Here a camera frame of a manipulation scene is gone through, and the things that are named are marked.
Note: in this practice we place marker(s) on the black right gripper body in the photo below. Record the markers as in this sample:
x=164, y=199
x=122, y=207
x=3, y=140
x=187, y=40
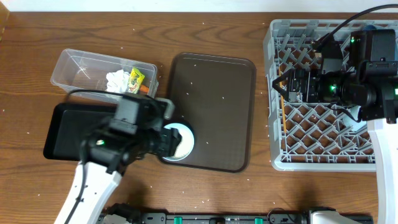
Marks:
x=294, y=90

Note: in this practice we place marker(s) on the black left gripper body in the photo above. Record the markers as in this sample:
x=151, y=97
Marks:
x=171, y=140

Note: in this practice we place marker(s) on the orange carrot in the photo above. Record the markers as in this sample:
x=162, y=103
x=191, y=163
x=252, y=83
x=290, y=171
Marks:
x=144, y=89

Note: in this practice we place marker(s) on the foil snack wrapper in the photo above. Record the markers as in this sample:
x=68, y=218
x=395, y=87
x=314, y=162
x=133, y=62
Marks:
x=135, y=80

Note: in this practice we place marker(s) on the white tissue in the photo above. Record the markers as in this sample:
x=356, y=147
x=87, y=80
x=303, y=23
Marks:
x=117, y=81

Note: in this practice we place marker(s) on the light blue rice bowl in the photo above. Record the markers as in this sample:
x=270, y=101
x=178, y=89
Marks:
x=186, y=144

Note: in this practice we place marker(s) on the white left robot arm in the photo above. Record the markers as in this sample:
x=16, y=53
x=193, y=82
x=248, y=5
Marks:
x=94, y=183

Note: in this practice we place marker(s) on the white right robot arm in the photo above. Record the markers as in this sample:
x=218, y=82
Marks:
x=371, y=86

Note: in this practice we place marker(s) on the grey dishwasher rack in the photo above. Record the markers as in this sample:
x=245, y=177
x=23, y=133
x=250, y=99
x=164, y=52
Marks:
x=318, y=138

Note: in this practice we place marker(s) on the black waste bin tray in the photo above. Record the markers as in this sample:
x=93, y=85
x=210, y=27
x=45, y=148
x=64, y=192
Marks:
x=77, y=126

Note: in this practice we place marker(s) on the wooden chopstick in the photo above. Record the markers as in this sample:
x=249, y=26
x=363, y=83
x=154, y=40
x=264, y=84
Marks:
x=282, y=104

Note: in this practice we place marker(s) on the brown serving tray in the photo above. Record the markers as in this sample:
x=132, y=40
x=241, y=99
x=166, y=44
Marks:
x=214, y=97

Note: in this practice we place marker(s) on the clear plastic container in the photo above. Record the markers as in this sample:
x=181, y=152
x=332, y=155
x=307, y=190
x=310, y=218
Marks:
x=76, y=69

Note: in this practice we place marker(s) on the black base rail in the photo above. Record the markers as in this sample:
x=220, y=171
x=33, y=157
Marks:
x=124, y=213

